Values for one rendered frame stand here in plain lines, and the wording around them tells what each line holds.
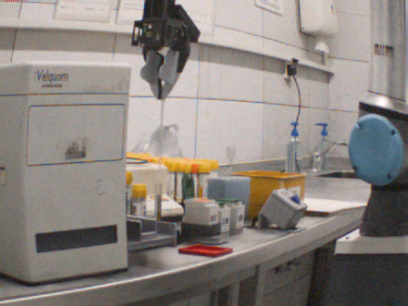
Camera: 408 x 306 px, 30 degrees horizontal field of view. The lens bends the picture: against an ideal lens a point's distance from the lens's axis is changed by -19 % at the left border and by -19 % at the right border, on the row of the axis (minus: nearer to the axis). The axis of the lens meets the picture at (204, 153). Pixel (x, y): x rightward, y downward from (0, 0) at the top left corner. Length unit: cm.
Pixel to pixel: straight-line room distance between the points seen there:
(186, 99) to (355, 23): 150
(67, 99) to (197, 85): 173
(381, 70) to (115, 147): 45
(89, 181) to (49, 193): 11
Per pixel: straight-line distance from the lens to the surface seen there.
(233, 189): 182
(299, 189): 199
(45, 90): 105
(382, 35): 136
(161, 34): 152
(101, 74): 117
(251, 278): 168
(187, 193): 162
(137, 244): 130
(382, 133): 133
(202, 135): 286
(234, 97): 305
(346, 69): 402
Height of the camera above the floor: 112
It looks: 3 degrees down
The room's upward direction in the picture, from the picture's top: 2 degrees clockwise
